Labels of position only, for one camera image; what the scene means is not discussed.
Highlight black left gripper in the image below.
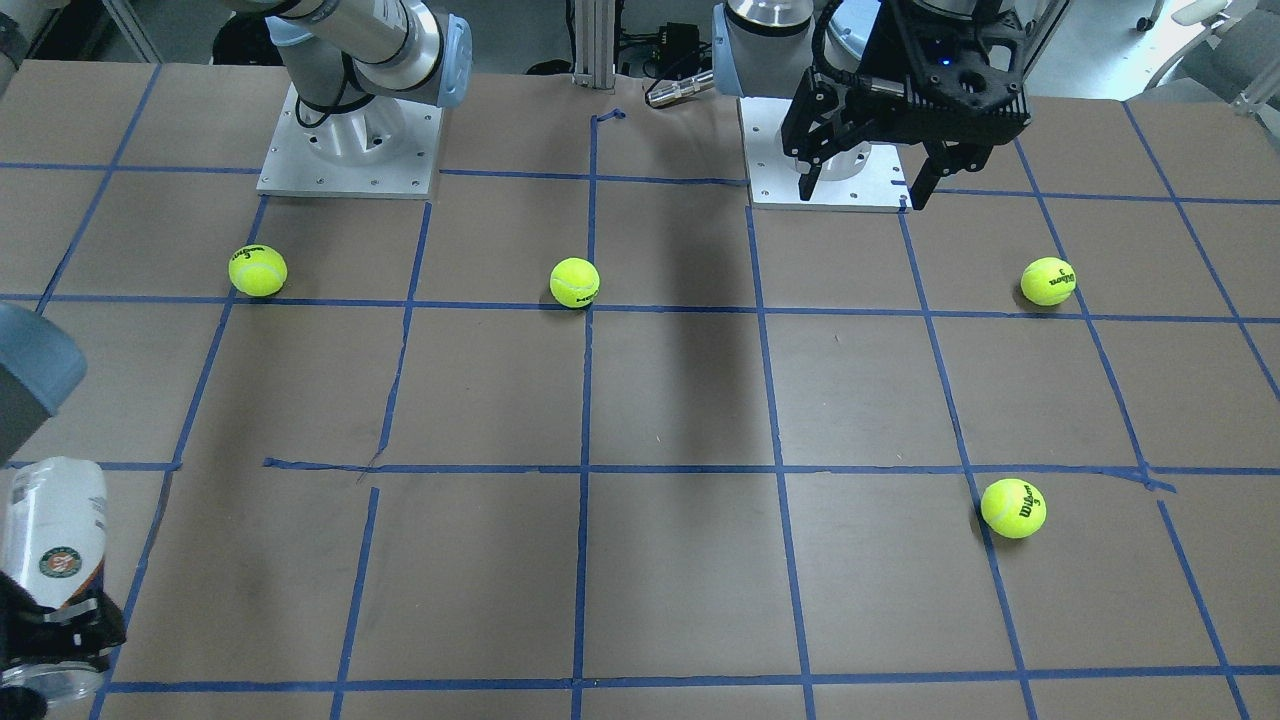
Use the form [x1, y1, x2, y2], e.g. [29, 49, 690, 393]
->
[781, 1, 1032, 211]

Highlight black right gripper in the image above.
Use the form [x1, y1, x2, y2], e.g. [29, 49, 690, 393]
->
[3, 575, 125, 682]

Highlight clear tennis ball can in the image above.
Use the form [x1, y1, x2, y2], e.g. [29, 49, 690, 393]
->
[3, 457, 108, 707]

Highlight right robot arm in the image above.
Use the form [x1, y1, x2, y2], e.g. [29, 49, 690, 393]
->
[3, 1, 474, 705]

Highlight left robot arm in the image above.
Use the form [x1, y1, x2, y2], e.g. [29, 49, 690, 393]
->
[712, 1, 1041, 211]

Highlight tennis ball near base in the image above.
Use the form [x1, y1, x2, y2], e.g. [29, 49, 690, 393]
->
[1019, 258, 1076, 307]
[228, 243, 288, 297]

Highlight tennis ball centre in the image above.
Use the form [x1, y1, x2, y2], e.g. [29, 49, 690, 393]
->
[549, 258, 602, 309]

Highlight tennis ball front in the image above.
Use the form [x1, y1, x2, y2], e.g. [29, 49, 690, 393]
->
[979, 478, 1048, 541]

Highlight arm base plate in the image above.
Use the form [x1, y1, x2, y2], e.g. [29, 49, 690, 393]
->
[256, 87, 445, 200]
[739, 96, 916, 213]

